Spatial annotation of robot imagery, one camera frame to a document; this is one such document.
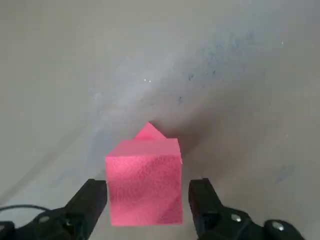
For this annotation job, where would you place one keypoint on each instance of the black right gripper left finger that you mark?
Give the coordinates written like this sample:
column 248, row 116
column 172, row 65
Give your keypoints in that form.
column 82, row 207

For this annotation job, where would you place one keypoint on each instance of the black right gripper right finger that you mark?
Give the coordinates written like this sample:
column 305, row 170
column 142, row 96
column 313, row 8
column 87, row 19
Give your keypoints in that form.
column 207, row 205

